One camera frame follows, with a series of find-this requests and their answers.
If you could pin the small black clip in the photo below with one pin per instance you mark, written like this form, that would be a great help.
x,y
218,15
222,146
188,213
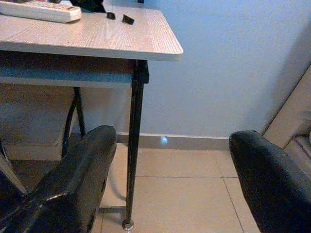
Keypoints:
x,y
128,20
111,15

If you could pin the wooden desk with black legs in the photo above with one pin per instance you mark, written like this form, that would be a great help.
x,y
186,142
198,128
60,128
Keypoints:
x,y
97,36

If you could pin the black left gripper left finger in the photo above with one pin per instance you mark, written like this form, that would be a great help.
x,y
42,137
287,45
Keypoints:
x,y
73,174

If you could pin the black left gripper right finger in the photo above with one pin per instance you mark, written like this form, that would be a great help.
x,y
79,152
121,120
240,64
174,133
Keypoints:
x,y
274,184

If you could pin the beige bed frame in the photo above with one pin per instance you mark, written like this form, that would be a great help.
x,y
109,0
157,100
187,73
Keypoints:
x,y
289,119

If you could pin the white remote control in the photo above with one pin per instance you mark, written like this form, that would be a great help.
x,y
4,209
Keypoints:
x,y
43,11

